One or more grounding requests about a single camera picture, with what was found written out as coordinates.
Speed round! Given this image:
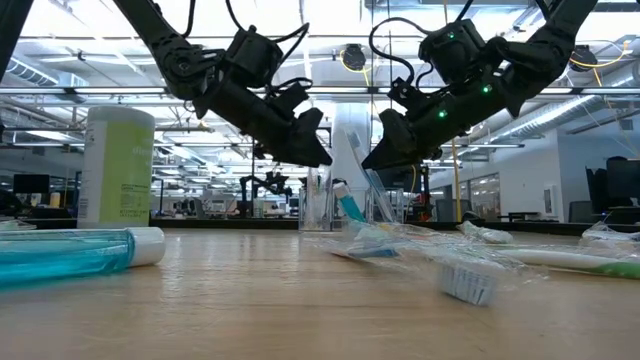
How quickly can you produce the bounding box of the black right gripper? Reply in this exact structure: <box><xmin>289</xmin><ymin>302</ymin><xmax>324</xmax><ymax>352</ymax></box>
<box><xmin>360</xmin><ymin>74</ymin><xmax>507</xmax><ymax>172</ymax></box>

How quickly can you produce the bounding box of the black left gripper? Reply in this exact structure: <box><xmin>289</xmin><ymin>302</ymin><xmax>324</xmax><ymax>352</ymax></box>
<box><xmin>192</xmin><ymin>79</ymin><xmax>334</xmax><ymax>169</ymax></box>

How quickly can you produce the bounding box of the green toothbrush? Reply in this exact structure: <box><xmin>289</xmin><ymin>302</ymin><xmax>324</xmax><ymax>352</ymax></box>
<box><xmin>492</xmin><ymin>247</ymin><xmax>640</xmax><ymax>281</ymax></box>
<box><xmin>344</xmin><ymin>127</ymin><xmax>399</xmax><ymax>224</ymax></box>
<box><xmin>0</xmin><ymin>218</ymin><xmax>37</xmax><ymax>232</ymax></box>

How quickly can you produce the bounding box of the blue mouthwash bottle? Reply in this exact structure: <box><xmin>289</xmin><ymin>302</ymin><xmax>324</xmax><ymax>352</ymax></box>
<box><xmin>0</xmin><ymin>226</ymin><xmax>167</xmax><ymax>291</ymax></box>
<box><xmin>332</xmin><ymin>180</ymin><xmax>367</xmax><ymax>224</ymax></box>

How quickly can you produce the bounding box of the blue toothbrush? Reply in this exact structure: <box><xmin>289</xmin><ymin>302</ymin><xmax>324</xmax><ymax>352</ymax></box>
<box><xmin>329</xmin><ymin>222</ymin><xmax>549</xmax><ymax>308</ymax></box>

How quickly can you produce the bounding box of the background robot station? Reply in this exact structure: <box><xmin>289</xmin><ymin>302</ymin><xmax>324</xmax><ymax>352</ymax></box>
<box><xmin>238</xmin><ymin>169</ymin><xmax>296</xmax><ymax>219</ymax></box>

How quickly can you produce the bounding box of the black background machine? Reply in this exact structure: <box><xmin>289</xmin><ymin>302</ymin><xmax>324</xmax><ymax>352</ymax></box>
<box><xmin>378</xmin><ymin>164</ymin><xmax>432</xmax><ymax>222</ymax></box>

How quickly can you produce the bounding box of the purple wrapped toothbrush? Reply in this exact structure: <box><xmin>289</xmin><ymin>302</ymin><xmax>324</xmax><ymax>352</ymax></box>
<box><xmin>305</xmin><ymin>167</ymin><xmax>326</xmax><ymax>230</ymax></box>

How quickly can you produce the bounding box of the green white wipes canister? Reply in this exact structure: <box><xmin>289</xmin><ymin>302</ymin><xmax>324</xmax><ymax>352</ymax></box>
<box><xmin>76</xmin><ymin>105</ymin><xmax>157</xmax><ymax>230</ymax></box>

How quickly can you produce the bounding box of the black computer monitor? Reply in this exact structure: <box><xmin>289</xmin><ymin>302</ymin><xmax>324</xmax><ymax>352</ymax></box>
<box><xmin>605</xmin><ymin>156</ymin><xmax>640</xmax><ymax>209</ymax></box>
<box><xmin>13</xmin><ymin>173</ymin><xmax>51</xmax><ymax>195</ymax></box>

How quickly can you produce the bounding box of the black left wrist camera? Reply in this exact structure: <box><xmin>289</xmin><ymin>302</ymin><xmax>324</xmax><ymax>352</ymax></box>
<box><xmin>267</xmin><ymin>82</ymin><xmax>311</xmax><ymax>121</ymax></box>

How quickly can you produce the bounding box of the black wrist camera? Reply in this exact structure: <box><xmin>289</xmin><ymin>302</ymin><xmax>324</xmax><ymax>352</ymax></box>
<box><xmin>388</xmin><ymin>76</ymin><xmax>427</xmax><ymax>109</ymax></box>
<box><xmin>267</xmin><ymin>82</ymin><xmax>311</xmax><ymax>121</ymax></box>

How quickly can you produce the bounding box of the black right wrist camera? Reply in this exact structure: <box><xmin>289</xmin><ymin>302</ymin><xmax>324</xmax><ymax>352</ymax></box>
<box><xmin>388</xmin><ymin>76</ymin><xmax>427</xmax><ymax>109</ymax></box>

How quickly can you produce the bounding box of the black ceiling cable reel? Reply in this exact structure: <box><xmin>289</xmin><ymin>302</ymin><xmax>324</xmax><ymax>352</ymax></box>
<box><xmin>569</xmin><ymin>44</ymin><xmax>599</xmax><ymax>74</ymax></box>
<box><xmin>341</xmin><ymin>43</ymin><xmax>368</xmax><ymax>72</ymax></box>

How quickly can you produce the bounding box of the black aluminium table frame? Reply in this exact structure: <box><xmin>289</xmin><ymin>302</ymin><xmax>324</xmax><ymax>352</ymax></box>
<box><xmin>0</xmin><ymin>215</ymin><xmax>640</xmax><ymax>237</ymax></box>

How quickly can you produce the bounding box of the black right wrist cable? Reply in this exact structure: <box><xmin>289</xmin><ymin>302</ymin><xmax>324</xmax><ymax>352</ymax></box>
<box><xmin>368</xmin><ymin>16</ymin><xmax>434</xmax><ymax>86</ymax></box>

